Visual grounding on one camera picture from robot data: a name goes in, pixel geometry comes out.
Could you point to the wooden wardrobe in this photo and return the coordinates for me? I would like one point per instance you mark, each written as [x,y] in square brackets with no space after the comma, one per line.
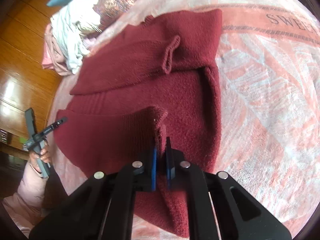
[24,83]

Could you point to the paisley patterned pillow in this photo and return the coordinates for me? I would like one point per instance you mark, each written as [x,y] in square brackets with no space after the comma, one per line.
[110,10]

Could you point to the white light-blue garment pile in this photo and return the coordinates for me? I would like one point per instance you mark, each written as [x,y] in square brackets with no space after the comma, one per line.
[78,11]

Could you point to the left forearm pink sleeve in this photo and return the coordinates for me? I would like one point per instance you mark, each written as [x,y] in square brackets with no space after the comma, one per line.
[24,206]

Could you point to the person's left hand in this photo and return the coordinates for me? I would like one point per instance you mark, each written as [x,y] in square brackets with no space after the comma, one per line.
[44,155]

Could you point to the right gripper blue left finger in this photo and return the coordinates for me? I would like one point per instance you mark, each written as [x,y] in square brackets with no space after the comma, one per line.
[153,166]

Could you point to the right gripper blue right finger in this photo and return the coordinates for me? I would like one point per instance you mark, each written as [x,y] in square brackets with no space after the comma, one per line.
[170,163]

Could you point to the pink garment pile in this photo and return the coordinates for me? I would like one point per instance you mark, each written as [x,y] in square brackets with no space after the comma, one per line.
[53,55]

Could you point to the dark red knit sweater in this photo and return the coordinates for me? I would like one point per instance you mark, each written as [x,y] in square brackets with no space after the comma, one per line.
[153,81]

